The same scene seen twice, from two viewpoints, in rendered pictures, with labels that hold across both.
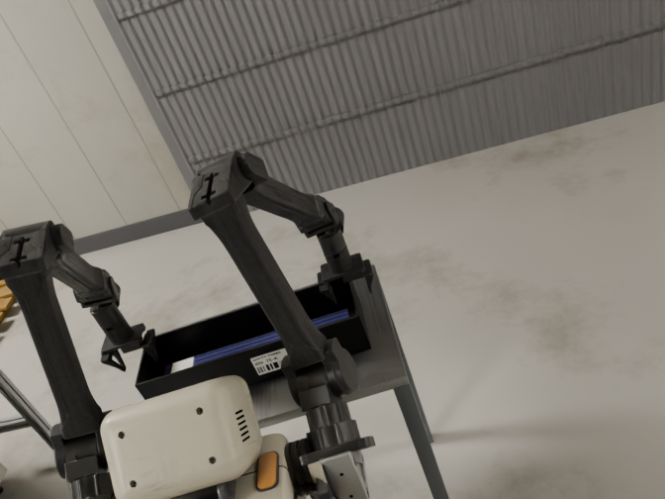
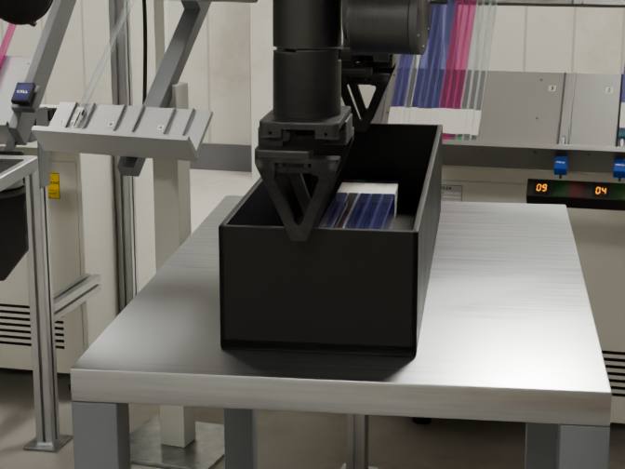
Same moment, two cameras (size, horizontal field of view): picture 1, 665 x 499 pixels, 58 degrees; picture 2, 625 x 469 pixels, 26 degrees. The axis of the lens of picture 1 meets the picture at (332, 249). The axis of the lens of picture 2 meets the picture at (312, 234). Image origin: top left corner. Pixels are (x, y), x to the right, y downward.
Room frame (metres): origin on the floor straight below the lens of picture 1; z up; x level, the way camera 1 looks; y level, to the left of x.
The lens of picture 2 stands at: (1.21, -1.13, 1.18)
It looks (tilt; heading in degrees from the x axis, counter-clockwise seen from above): 14 degrees down; 92
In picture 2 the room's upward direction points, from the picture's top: straight up
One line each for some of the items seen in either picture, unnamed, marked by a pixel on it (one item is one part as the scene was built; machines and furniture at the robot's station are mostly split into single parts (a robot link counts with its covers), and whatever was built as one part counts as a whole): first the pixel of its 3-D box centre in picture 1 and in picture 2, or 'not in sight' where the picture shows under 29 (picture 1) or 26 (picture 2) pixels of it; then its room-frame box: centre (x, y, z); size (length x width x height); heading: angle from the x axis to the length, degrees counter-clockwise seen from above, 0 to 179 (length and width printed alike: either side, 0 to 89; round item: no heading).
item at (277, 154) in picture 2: (359, 278); (301, 181); (1.17, -0.04, 0.96); 0.07 x 0.07 x 0.09; 84
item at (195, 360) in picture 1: (257, 350); (351, 242); (1.21, 0.27, 0.83); 0.51 x 0.07 x 0.03; 85
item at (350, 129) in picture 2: (335, 286); (311, 168); (1.17, 0.02, 0.96); 0.07 x 0.07 x 0.09; 84
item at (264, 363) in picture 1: (253, 344); (351, 217); (1.21, 0.27, 0.86); 0.57 x 0.17 x 0.11; 85
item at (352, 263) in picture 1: (338, 259); (306, 91); (1.17, -0.01, 1.03); 0.10 x 0.07 x 0.07; 84
